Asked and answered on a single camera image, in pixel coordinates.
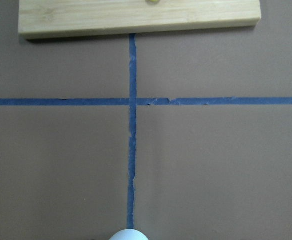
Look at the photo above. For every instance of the light blue plastic cup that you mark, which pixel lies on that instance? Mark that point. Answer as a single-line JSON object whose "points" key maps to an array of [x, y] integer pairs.
{"points": [[129, 234]]}

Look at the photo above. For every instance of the bamboo cutting board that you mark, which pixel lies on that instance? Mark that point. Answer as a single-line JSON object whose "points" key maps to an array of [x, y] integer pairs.
{"points": [[47, 19]]}

